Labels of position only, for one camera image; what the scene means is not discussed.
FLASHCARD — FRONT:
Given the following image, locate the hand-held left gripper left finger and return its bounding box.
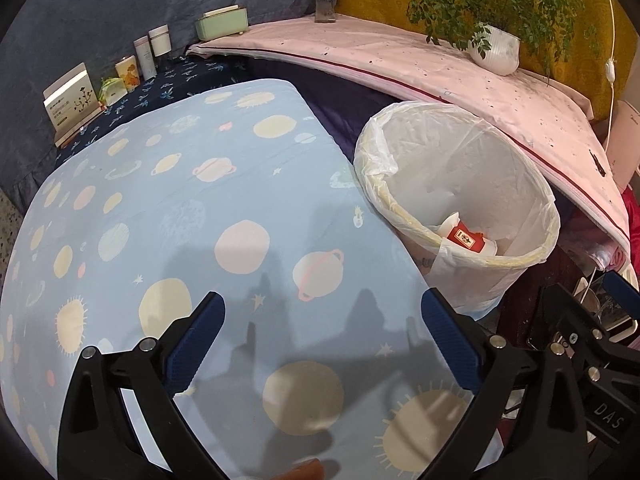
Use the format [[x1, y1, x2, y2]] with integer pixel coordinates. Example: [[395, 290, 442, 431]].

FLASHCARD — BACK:
[[56, 291, 227, 480]]

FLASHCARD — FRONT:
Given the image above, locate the navy floral cloth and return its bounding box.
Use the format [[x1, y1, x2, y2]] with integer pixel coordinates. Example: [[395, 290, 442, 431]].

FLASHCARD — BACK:
[[57, 55, 251, 151]]

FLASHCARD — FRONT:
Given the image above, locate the small green packet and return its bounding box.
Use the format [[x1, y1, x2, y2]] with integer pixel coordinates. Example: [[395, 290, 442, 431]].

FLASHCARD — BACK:
[[98, 77, 126, 107]]

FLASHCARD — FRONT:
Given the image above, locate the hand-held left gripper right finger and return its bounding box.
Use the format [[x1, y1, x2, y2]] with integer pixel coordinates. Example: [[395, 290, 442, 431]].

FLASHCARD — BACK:
[[421, 287, 591, 480]]

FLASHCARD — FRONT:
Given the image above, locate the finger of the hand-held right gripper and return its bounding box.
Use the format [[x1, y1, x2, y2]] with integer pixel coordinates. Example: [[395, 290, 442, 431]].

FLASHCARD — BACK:
[[527, 284, 608, 361], [602, 271, 640, 346]]

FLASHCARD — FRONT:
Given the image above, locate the grey-blue backdrop cloth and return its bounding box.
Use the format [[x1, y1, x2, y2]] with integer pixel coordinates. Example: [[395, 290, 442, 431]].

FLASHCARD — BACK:
[[0, 0, 321, 201]]

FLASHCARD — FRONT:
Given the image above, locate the white lined wastebasket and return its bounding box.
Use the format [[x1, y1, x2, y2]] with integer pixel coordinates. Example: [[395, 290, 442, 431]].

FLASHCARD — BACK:
[[354, 101, 561, 313]]

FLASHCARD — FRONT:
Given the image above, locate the dark purple cloth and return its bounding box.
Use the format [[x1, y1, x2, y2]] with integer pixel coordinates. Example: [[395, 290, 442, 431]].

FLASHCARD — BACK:
[[290, 62, 406, 161]]

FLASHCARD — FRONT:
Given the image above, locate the green plant in white pot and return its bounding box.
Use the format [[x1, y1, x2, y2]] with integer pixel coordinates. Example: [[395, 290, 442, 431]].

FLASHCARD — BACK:
[[407, 0, 601, 77]]

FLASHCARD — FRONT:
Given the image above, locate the blue planet print blanket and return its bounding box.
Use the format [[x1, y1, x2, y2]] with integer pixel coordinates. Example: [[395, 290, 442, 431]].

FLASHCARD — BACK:
[[0, 78, 501, 480]]

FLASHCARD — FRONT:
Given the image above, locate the white cylindrical jar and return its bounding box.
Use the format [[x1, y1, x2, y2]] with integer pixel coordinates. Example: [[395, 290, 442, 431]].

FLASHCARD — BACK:
[[148, 25, 173, 72]]

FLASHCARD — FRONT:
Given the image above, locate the white box with plant print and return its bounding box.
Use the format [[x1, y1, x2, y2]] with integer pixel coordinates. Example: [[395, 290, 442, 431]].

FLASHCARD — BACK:
[[42, 62, 103, 148]]

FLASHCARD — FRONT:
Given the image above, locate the red sleeved paper cup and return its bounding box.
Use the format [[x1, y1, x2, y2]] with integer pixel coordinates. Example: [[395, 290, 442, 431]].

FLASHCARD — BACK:
[[440, 212, 498, 256]]

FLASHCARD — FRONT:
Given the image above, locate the green tissue box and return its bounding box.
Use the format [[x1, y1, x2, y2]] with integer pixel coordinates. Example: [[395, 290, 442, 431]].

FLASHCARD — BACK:
[[195, 5, 249, 41]]

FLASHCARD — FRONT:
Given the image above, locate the white cable with switch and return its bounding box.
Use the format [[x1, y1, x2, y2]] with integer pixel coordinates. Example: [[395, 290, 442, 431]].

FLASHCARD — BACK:
[[602, 0, 618, 151]]

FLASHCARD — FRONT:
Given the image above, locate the white appliance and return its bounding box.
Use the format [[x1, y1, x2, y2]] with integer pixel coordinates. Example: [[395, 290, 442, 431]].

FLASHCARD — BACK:
[[607, 100, 640, 186]]

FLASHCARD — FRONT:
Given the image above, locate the pink spotted sheet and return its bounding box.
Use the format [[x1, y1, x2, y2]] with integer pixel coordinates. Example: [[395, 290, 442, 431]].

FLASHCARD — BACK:
[[186, 15, 632, 261]]

